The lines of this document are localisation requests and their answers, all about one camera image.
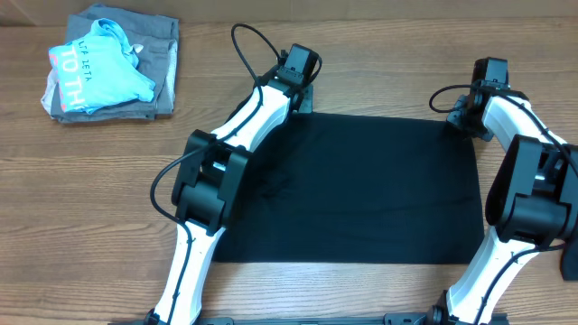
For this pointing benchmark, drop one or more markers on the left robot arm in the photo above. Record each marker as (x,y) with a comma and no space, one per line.
(208,181)

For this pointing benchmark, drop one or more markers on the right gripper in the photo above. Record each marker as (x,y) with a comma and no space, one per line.
(454,118)

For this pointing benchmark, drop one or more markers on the grey folded garment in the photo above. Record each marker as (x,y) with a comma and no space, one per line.
(159,37)

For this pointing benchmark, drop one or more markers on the black t-shirt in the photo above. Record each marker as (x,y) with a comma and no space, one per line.
(358,189)

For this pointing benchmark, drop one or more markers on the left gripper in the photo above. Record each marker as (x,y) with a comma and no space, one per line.
(307,100)

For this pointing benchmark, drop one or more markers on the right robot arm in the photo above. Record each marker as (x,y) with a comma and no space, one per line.
(531,206)

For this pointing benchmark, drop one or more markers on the light blue printed shirt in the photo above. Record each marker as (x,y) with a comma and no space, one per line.
(99,70)

